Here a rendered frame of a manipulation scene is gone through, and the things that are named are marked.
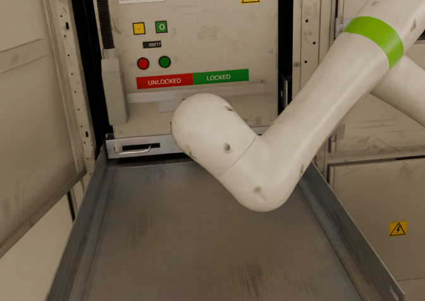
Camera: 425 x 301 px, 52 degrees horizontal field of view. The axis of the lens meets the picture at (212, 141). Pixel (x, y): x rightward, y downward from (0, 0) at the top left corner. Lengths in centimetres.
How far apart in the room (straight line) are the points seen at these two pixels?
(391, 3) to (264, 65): 49
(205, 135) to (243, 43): 62
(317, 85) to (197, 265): 41
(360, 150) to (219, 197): 51
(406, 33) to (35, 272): 124
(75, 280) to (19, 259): 63
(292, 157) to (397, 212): 87
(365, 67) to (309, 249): 38
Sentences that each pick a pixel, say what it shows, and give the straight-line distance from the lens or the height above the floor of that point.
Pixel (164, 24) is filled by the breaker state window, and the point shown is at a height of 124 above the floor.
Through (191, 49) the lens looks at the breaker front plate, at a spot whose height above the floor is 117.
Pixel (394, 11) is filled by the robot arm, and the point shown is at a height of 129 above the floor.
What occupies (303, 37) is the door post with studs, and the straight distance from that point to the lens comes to 124.
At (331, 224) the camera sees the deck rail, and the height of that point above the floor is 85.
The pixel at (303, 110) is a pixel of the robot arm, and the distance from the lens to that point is 75.
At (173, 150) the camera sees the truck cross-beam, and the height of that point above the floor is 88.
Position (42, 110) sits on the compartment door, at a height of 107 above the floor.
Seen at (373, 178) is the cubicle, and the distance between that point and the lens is 144.
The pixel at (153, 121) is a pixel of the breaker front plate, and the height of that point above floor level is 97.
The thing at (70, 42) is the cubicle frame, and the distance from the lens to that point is 122.
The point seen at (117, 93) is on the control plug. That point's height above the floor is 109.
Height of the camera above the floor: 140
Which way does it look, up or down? 23 degrees down
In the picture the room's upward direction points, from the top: 4 degrees counter-clockwise
